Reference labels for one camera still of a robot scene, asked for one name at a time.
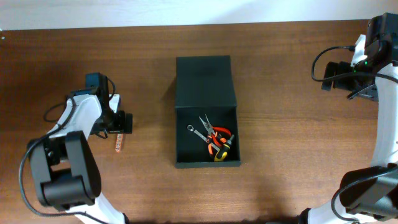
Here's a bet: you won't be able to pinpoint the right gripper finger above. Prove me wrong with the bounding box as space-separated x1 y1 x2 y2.
332 61 346 90
322 62 338 91

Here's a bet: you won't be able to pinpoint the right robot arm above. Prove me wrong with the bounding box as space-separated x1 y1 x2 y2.
297 12 397 224

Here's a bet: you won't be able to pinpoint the black box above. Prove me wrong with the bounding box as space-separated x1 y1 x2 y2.
175 55 241 169

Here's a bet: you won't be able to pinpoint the black right camera cable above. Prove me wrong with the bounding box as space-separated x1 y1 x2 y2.
311 45 398 86

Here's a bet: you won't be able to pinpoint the silver ring spanner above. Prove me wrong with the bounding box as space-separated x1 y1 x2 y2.
187 124 220 151

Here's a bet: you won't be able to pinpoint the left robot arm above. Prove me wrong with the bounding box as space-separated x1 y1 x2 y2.
19 73 132 223

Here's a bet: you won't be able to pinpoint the orange black long-nose pliers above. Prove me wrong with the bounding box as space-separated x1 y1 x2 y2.
200 116 223 159

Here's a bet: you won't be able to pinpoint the yellow black screwdriver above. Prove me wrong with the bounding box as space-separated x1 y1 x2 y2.
214 134 234 162

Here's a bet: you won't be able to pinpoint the red small cutting pliers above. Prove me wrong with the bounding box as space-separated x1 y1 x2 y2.
213 126 232 139

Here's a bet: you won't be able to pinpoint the orange handled metal file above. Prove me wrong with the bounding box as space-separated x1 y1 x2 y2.
115 134 124 153

